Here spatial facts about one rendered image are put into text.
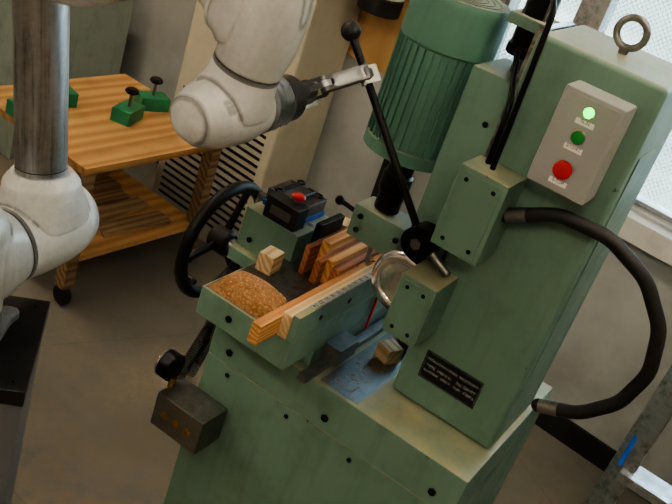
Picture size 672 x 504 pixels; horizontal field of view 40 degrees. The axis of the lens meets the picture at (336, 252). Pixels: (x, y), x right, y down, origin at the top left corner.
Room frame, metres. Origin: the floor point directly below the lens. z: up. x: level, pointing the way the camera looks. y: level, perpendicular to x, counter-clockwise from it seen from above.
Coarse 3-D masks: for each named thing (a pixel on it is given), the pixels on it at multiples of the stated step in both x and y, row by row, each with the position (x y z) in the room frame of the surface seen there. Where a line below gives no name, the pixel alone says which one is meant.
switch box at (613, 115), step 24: (576, 96) 1.38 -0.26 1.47; (600, 96) 1.38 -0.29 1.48; (552, 120) 1.39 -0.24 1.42; (600, 120) 1.36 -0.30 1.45; (624, 120) 1.35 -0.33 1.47; (552, 144) 1.38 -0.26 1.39; (600, 144) 1.35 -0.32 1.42; (576, 168) 1.36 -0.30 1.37; (600, 168) 1.35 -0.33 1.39; (576, 192) 1.35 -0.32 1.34
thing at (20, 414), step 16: (32, 384) 1.57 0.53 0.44; (0, 416) 1.31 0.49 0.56; (16, 416) 1.32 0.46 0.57; (0, 432) 1.32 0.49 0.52; (16, 432) 1.33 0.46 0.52; (0, 448) 1.32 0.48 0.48; (16, 448) 1.42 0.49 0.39; (0, 464) 1.32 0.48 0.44; (16, 464) 1.53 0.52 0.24; (0, 480) 1.32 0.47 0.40; (0, 496) 1.32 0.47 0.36
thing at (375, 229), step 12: (360, 204) 1.64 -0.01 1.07; (372, 204) 1.66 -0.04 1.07; (360, 216) 1.63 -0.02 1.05; (372, 216) 1.62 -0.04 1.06; (384, 216) 1.62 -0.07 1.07; (396, 216) 1.64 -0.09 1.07; (408, 216) 1.66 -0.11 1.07; (348, 228) 1.64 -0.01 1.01; (360, 228) 1.63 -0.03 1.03; (372, 228) 1.62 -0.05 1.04; (384, 228) 1.61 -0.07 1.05; (396, 228) 1.60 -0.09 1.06; (360, 240) 1.63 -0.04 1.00; (372, 240) 1.62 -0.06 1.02; (384, 240) 1.61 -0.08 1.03; (384, 252) 1.60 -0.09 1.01
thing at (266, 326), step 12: (360, 264) 1.65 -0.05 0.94; (348, 276) 1.59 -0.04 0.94; (324, 288) 1.51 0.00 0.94; (300, 300) 1.44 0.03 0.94; (276, 312) 1.38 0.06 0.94; (252, 324) 1.32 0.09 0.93; (264, 324) 1.33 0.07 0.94; (276, 324) 1.36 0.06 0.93; (252, 336) 1.32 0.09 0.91; (264, 336) 1.34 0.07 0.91
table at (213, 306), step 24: (240, 264) 1.66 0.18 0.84; (288, 264) 1.63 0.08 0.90; (288, 288) 1.54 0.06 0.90; (312, 288) 1.57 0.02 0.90; (216, 312) 1.43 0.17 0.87; (240, 312) 1.41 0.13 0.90; (360, 312) 1.59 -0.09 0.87; (240, 336) 1.40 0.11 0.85; (312, 336) 1.42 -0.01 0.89; (288, 360) 1.37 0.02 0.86
